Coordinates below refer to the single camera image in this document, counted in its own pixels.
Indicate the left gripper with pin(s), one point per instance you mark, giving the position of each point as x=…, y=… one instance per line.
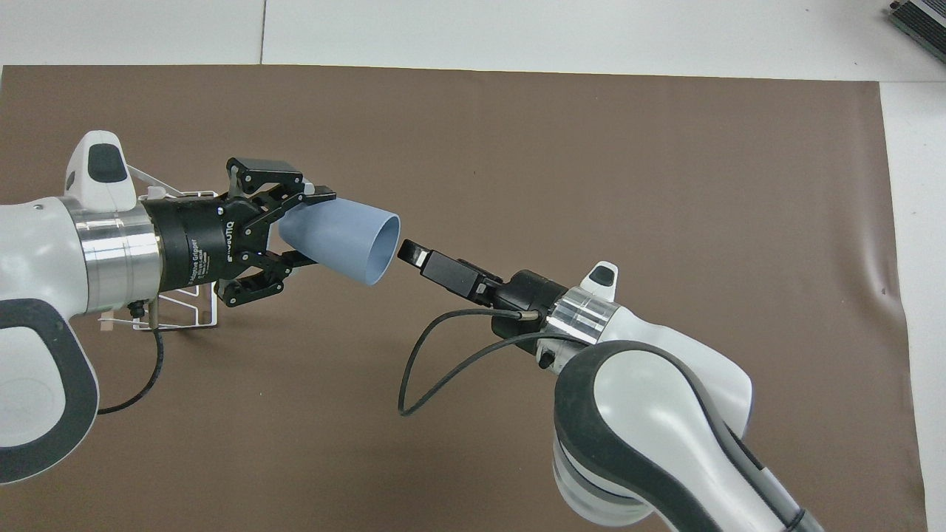
x=192, y=240

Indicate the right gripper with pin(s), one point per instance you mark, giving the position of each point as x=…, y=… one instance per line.
x=528, y=303

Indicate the light blue cup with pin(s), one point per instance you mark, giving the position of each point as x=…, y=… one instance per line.
x=340, y=236

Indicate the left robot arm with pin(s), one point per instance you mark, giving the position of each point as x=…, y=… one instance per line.
x=37, y=244

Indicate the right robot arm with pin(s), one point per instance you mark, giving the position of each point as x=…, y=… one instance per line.
x=665, y=414

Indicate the grey ribbed device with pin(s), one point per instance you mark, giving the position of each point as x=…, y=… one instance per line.
x=922, y=22

